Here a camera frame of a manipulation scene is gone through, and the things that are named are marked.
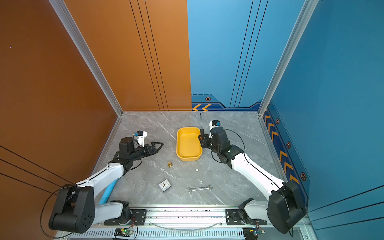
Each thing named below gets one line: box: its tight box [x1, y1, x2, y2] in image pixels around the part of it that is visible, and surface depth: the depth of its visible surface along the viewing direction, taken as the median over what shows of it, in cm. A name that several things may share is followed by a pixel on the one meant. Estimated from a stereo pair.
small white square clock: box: [158, 179, 171, 192], surface depth 84 cm
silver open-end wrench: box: [185, 184, 213, 194], surface depth 84 cm
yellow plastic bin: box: [176, 127, 203, 162], surface depth 103 cm
